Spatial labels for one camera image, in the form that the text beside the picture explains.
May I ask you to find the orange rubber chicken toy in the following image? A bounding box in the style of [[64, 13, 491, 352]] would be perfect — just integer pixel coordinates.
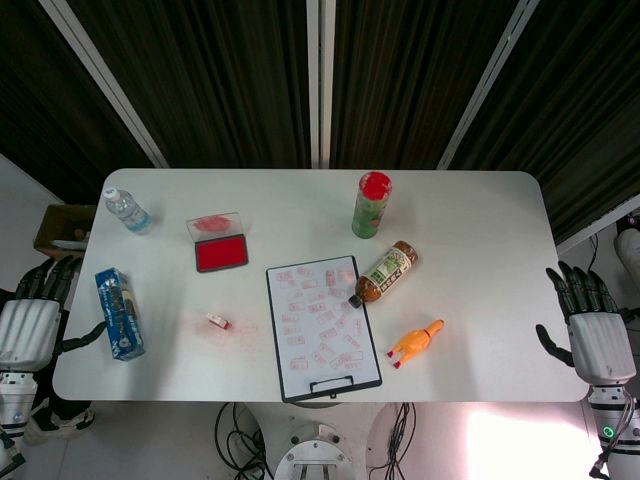
[[385, 318, 446, 371]]

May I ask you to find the blue carton box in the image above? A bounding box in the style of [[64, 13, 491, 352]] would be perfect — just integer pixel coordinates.
[[94, 267, 147, 361]]

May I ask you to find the white partition post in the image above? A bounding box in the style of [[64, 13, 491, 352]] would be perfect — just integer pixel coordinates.
[[305, 0, 334, 169], [556, 196, 640, 257], [436, 0, 544, 171], [38, 0, 170, 169]]

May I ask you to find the green tube can red lid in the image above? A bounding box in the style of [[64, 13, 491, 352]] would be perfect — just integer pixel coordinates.
[[351, 171, 394, 239]]

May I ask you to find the red ink pad open lid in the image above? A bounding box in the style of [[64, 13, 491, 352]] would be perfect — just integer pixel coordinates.
[[185, 211, 250, 274]]

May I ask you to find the black clipboard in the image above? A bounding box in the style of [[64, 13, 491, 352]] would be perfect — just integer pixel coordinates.
[[264, 254, 384, 404]]

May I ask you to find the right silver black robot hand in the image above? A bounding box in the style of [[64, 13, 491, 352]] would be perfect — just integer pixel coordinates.
[[535, 260, 638, 386]]

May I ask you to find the dark pleated curtain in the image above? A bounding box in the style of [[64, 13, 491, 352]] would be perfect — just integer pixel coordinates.
[[0, 0, 640, 246]]

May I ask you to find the white robot torso base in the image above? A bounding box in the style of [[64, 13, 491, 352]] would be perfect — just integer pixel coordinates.
[[272, 422, 357, 480]]

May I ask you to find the black floor cable bundle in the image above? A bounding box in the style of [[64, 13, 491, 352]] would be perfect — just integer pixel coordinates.
[[366, 399, 419, 480]]

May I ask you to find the brown cardboard box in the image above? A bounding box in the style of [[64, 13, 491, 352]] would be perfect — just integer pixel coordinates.
[[32, 203, 97, 257]]

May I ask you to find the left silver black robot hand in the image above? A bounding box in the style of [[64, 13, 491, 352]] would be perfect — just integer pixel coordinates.
[[0, 254, 109, 374]]

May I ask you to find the brown tea bottle green label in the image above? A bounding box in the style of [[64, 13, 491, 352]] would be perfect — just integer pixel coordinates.
[[347, 240, 420, 308]]

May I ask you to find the clear water bottle blue label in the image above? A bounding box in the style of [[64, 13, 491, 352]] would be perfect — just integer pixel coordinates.
[[103, 187, 153, 235]]

